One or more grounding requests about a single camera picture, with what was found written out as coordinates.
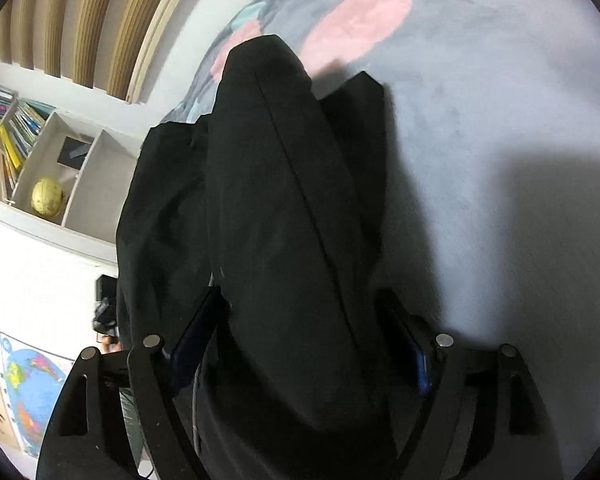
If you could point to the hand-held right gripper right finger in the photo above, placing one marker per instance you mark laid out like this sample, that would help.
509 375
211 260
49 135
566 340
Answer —
420 365

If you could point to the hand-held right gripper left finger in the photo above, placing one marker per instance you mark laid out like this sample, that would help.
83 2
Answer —
197 335

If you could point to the black hoodie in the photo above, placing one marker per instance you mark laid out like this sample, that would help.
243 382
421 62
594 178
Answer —
280 210

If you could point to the world map poster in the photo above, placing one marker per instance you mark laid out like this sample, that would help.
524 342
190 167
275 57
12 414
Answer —
35 385

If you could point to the white bookshelf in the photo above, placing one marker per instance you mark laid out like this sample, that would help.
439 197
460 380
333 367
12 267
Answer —
105 185

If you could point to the yellow globe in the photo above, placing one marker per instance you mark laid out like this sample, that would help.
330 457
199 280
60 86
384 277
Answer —
47 197

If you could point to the black box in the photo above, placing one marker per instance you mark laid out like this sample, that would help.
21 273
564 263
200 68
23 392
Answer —
74 152

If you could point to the row of colourful books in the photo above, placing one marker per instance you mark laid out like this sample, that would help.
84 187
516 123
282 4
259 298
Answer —
15 130

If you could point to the grey blanket with pink pattern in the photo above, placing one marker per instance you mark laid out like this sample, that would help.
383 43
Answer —
480 110

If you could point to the wooden slatted panel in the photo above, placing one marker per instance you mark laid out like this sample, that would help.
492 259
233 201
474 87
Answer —
100 20

